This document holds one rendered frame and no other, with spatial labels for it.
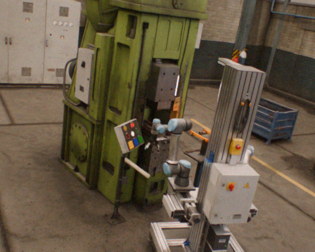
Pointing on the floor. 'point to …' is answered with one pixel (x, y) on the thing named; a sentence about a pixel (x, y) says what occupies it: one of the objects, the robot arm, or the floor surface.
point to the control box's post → (119, 183)
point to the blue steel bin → (274, 120)
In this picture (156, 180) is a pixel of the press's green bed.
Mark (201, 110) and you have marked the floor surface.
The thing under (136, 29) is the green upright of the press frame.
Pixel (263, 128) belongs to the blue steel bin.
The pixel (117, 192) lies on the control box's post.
